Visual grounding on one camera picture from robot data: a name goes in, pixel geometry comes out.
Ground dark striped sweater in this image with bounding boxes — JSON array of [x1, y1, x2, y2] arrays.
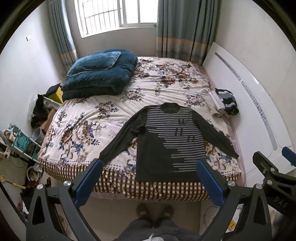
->
[[99, 102, 239, 182]]

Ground folded white garment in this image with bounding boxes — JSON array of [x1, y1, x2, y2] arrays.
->
[[209, 91, 225, 110]]

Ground left brown slipper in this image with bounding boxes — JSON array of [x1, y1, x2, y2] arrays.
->
[[136, 203, 151, 220]]

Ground window with bars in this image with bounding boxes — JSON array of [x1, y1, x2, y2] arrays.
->
[[74, 0, 159, 38]]

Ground teal storage rack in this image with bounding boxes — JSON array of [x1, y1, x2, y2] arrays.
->
[[6, 124, 41, 164]]

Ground yellow box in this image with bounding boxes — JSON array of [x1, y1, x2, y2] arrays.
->
[[46, 86, 63, 103]]

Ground left green curtain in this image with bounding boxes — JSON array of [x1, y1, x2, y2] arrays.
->
[[48, 0, 78, 71]]

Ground black clothes on chair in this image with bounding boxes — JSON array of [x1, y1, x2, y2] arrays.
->
[[30, 94, 49, 128]]

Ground folded striped garment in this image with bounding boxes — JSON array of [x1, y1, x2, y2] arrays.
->
[[215, 88, 239, 115]]

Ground grey bucket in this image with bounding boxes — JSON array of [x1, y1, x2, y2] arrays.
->
[[32, 127, 45, 145]]

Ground teal velvet pillow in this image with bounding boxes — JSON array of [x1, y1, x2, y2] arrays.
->
[[67, 51, 121, 78]]

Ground green curtain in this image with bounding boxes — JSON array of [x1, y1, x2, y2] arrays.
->
[[156, 0, 219, 66], [48, 0, 78, 71]]

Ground teal folded quilt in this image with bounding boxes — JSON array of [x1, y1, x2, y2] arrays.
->
[[61, 49, 137, 101]]

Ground cardboard box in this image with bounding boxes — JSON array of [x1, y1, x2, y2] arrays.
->
[[40, 109, 56, 133]]

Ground right green curtain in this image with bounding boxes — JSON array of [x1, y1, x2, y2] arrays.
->
[[156, 0, 219, 66]]

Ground brown slipper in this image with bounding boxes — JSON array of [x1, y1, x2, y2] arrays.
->
[[159, 205, 174, 219], [136, 203, 151, 220]]

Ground white headboard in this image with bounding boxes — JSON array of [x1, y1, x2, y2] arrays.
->
[[203, 43, 294, 187]]

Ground person's grey trousers legs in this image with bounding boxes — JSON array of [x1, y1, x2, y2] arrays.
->
[[115, 217, 201, 240]]

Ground right brown slipper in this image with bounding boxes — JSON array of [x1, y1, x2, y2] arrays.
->
[[159, 205, 174, 219]]

